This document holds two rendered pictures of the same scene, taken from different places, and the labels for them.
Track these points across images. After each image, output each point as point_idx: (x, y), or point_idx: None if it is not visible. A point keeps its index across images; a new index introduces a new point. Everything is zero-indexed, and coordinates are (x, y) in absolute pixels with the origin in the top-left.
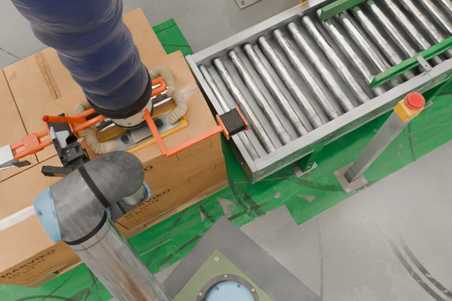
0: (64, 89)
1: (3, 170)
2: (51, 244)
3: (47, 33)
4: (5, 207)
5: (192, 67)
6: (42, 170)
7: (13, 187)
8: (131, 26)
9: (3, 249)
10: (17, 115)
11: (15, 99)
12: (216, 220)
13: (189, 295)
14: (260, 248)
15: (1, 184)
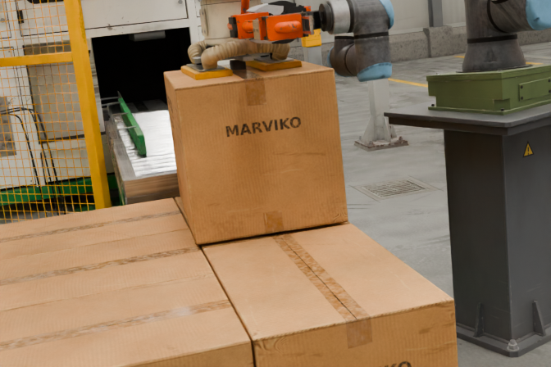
0: (72, 265)
1: (204, 300)
2: (389, 251)
3: None
4: (294, 291)
5: (147, 176)
6: (307, 11)
7: (252, 288)
8: (11, 229)
9: (386, 286)
10: (83, 297)
11: (42, 301)
12: (388, 112)
13: (479, 72)
14: (427, 101)
15: (238, 299)
